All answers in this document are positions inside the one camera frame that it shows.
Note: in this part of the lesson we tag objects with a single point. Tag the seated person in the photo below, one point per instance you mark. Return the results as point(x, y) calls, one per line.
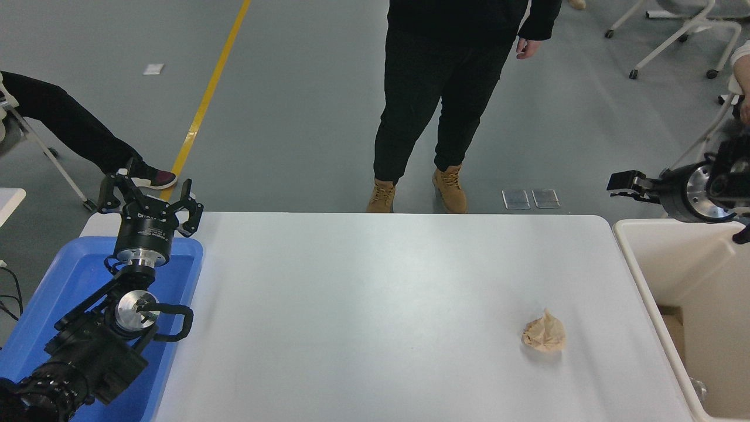
point(70, 123)

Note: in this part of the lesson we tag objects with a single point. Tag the metal floor plate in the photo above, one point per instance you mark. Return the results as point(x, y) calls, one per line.
point(546, 198)
point(517, 199)

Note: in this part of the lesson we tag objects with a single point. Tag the standing person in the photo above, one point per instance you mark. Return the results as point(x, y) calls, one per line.
point(439, 70)

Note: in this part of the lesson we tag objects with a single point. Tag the standing person's left hand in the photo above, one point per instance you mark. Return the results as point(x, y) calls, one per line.
point(529, 48)

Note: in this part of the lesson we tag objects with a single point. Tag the white paper scrap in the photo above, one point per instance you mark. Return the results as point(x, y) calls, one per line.
point(154, 68)

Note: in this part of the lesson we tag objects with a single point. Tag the blue plastic tray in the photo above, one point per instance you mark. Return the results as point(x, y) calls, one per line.
point(76, 275)

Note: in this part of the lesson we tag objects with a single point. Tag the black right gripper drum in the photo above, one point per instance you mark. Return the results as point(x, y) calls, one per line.
point(677, 193)

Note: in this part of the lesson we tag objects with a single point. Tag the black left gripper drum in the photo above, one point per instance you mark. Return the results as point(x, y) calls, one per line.
point(143, 231)

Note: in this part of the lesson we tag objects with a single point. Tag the white wheeled chair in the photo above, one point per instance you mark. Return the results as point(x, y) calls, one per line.
point(691, 26)

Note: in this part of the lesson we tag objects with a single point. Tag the grey-seated wheeled chair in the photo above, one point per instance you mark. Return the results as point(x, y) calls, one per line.
point(703, 138)

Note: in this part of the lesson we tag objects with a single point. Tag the small white table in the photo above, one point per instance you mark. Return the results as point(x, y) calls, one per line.
point(9, 202)

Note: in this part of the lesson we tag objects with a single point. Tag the large pale bin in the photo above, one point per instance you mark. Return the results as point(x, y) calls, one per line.
point(703, 275)

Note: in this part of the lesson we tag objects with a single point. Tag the walking person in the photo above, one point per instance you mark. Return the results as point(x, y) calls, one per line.
point(578, 3)

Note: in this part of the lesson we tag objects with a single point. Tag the crumpled tan paper ball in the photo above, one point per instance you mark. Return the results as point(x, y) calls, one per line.
point(545, 337)

